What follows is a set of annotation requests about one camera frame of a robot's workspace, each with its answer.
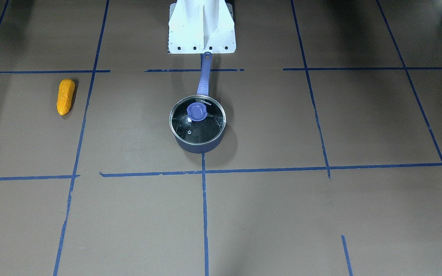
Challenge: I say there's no blue saucepan with handle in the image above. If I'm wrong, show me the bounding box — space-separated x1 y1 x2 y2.
168 52 227 154

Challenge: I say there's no glass pot lid blue knob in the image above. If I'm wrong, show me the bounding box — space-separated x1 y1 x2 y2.
168 95 227 146

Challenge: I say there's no yellow toy corn cob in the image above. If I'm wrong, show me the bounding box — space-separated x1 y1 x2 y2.
56 79 75 116

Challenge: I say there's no white pedestal column with base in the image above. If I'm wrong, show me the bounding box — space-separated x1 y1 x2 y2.
167 0 237 54

